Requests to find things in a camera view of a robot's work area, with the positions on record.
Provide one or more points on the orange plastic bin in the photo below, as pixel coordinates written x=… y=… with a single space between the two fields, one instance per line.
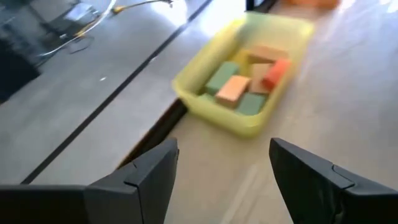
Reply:
x=311 y=3

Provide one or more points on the yellow plastic bin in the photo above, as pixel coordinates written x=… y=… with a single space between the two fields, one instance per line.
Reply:
x=217 y=119

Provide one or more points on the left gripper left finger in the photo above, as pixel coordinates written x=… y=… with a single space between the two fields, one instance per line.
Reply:
x=140 y=196

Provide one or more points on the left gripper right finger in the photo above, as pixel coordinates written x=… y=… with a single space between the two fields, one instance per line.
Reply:
x=320 y=196

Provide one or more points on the peach orange block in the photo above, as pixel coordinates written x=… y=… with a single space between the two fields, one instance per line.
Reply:
x=232 y=91

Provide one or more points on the red block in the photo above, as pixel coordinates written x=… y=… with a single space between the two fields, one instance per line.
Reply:
x=276 y=74

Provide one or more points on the black equipment case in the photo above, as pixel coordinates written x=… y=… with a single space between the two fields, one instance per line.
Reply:
x=15 y=74

